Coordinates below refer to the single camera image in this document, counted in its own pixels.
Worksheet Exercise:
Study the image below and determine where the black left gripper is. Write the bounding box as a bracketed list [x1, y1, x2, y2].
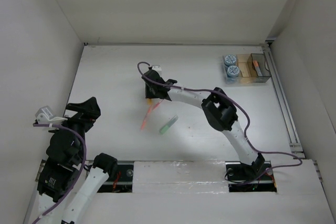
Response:
[50, 96, 101, 161]

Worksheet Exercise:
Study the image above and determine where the green highlighter marker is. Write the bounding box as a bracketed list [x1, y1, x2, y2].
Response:
[159, 115, 179, 135]

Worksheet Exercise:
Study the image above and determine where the grey marker orange cap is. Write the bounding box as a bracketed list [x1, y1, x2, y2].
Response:
[253, 60, 263, 77]

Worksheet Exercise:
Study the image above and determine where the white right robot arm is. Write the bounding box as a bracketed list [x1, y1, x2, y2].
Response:
[142, 67, 265, 179]

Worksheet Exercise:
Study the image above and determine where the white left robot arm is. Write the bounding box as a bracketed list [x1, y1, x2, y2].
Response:
[33, 97, 118, 223]

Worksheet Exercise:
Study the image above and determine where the red thin pen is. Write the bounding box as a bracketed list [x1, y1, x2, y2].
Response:
[152, 100, 164, 111]

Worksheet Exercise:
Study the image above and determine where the orange thin pen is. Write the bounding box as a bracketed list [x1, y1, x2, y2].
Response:
[140, 105, 153, 131]

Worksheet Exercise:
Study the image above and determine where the clear plastic container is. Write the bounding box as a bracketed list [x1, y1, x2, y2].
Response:
[223, 55, 240, 84]

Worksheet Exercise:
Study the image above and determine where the white foam front board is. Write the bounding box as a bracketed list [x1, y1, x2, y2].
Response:
[132, 161, 229, 194]

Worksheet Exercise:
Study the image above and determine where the amber plastic container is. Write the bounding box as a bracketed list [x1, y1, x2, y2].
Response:
[237, 54, 258, 84]

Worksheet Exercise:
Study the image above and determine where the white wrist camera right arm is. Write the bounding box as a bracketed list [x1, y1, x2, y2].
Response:
[151, 65, 162, 72]

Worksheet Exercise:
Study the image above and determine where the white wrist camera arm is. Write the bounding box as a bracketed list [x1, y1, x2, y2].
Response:
[34, 106, 67, 127]
[151, 65, 162, 72]

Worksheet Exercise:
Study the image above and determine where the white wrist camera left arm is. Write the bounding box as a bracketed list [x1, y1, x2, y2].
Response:
[34, 106, 67, 127]

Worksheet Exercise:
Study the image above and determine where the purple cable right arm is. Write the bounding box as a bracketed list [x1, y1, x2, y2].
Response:
[136, 61, 303, 185]

